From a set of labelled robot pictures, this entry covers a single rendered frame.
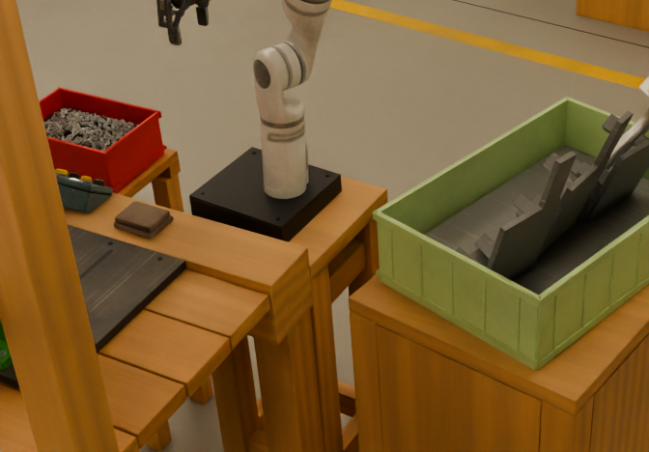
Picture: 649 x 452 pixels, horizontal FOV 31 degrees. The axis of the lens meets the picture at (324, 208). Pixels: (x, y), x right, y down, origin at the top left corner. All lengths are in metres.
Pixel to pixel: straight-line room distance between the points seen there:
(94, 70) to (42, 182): 3.55
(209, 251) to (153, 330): 0.23
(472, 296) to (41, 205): 0.90
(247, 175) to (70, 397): 0.90
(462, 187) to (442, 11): 2.97
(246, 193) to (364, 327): 0.39
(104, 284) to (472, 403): 0.75
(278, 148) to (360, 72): 2.51
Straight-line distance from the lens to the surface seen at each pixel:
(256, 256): 2.35
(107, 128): 2.89
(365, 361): 2.48
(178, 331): 2.23
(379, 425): 2.58
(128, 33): 5.50
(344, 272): 2.58
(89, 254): 2.44
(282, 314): 2.34
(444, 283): 2.28
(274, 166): 2.47
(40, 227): 1.69
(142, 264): 2.38
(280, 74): 2.35
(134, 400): 2.10
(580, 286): 2.22
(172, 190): 2.95
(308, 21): 2.26
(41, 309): 1.74
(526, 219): 2.18
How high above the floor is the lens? 2.27
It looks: 34 degrees down
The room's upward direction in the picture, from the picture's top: 5 degrees counter-clockwise
